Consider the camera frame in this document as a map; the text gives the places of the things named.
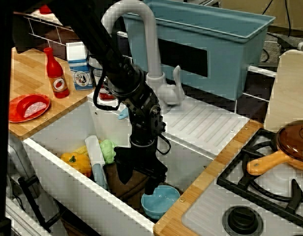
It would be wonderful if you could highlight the black stove grate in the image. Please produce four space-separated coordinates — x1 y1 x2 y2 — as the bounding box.
216 127 303 223

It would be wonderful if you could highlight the grey curved faucet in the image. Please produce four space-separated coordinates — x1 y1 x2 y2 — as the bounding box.
101 0 167 114

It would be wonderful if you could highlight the blue white milk carton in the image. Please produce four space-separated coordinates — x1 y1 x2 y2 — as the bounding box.
65 41 94 91

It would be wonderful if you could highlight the black hanging cable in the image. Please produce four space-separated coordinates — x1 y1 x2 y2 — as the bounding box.
285 0 293 37

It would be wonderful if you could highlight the brown glass lid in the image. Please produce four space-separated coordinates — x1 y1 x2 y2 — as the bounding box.
275 119 303 163

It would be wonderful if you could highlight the grey faucet lever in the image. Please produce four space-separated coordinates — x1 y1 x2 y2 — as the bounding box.
157 65 185 107

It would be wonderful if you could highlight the light blue bowl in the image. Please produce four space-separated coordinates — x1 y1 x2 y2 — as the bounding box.
141 185 181 221

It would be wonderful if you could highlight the red ketchup bottle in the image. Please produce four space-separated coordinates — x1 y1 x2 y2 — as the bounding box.
43 47 70 99

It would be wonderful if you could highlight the yellow bell pepper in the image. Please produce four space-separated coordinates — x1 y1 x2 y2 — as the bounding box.
60 152 92 178

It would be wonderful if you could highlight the green lettuce toy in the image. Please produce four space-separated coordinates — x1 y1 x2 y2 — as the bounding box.
99 139 119 165

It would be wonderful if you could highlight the red plate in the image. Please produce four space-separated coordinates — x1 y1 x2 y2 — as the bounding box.
8 93 52 123

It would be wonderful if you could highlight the light wooden board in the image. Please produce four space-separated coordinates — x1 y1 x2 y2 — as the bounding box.
264 49 303 132

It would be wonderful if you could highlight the white wall shelf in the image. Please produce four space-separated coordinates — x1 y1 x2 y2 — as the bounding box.
13 4 74 31

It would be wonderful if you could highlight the black stove knob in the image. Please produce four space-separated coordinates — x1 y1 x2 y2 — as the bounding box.
221 206 264 236

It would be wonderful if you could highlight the yellow corn cob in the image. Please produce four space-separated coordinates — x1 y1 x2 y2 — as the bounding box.
72 145 90 157

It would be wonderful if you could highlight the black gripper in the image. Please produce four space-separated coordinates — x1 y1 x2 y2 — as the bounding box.
114 144 168 196

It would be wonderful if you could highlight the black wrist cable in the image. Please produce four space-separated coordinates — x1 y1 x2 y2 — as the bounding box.
156 134 172 155

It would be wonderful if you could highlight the orange handled pan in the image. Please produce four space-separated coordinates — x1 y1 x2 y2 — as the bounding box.
246 149 303 177

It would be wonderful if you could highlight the red pink food slice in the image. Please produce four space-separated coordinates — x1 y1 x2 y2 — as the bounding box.
16 95 48 118

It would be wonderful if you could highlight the red item on shelf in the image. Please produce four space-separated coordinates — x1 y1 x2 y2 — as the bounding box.
38 4 54 15

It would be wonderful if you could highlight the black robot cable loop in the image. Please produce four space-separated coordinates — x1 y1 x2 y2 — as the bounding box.
93 73 121 111

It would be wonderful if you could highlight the black oven door handle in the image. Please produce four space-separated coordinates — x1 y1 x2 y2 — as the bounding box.
17 175 60 234

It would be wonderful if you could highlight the white sink basin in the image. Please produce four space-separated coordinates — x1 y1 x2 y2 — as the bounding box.
23 98 216 234

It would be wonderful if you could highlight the blue plastic bin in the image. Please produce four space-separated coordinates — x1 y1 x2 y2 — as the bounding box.
121 0 276 101

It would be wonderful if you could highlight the white knife blue handle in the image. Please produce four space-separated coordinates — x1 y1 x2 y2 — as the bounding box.
84 135 109 190

